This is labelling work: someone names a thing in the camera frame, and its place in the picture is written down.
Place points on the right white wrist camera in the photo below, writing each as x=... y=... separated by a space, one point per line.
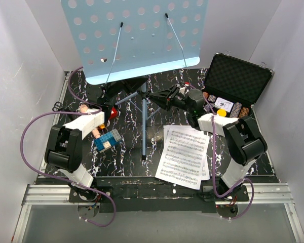
x=182 y=88

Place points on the sheet music page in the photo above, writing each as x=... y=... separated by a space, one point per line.
x=166 y=129
x=181 y=162

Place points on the left aluminium rail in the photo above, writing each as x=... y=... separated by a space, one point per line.
x=55 y=155

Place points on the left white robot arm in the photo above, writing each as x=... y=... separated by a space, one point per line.
x=72 y=140

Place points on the blue music stand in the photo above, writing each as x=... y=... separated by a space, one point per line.
x=123 y=39

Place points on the black microphone stand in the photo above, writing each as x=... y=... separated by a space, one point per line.
x=58 y=106

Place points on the yellow dealer button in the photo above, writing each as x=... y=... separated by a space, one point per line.
x=221 y=112

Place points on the brown chip row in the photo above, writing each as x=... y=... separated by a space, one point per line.
x=244 y=112

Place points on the black poker chip case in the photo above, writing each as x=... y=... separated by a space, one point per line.
x=235 y=80

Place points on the white card deck box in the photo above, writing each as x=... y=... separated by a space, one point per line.
x=221 y=103

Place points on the red white chip row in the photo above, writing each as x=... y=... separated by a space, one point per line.
x=205 y=95

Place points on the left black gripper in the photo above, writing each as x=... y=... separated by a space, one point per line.
x=135 y=83

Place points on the blue grey brick toy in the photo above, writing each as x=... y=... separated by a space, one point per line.
x=107 y=141

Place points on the blue white chip row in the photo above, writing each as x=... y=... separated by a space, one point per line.
x=235 y=110

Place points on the pink toy microphone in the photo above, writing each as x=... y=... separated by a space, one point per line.
x=90 y=124

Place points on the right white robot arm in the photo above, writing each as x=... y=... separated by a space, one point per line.
x=243 y=138

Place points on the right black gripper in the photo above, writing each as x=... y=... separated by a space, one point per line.
x=161 y=102

